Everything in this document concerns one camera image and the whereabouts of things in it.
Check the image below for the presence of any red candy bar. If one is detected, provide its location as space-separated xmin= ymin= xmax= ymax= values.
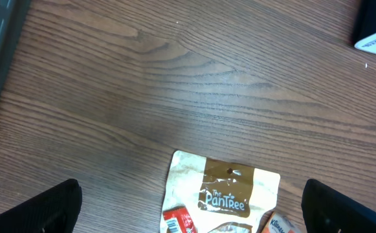
xmin=163 ymin=207 xmax=197 ymax=233

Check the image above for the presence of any small orange box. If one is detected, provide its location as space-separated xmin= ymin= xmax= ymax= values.
xmin=261 ymin=212 xmax=302 ymax=233

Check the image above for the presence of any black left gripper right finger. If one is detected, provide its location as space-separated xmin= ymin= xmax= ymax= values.
xmin=301 ymin=179 xmax=376 ymax=233

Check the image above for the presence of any brown snack pouch red label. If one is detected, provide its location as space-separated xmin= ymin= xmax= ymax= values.
xmin=160 ymin=151 xmax=280 ymax=233

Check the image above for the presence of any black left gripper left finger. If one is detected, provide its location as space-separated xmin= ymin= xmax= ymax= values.
xmin=0 ymin=179 xmax=82 ymax=233

